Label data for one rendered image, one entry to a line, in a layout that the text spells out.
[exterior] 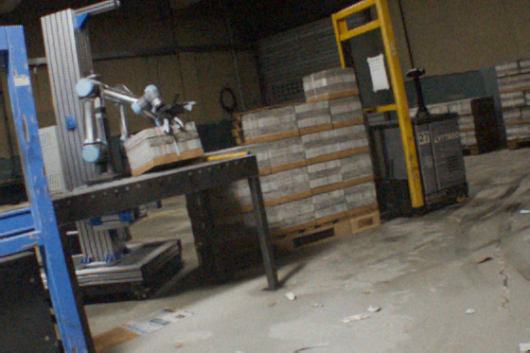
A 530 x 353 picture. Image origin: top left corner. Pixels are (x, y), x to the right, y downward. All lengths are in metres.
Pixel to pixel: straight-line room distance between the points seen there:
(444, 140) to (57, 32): 3.22
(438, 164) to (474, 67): 5.61
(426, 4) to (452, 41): 0.88
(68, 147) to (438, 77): 7.86
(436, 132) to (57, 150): 3.03
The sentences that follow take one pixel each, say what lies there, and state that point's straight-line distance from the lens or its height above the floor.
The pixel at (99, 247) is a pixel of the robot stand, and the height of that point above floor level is 0.33.
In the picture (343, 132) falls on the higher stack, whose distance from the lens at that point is 4.45.
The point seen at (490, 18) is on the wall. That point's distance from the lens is 10.17.
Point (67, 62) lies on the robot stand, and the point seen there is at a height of 1.65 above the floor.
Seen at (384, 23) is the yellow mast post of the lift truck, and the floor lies 1.60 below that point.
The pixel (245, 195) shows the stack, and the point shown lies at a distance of 4.08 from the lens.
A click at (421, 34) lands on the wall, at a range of 10.79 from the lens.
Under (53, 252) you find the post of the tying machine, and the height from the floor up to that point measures 0.60.
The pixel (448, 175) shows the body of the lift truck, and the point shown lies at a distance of 4.91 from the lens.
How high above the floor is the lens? 0.94
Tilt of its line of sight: 3 degrees down
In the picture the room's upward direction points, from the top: 10 degrees counter-clockwise
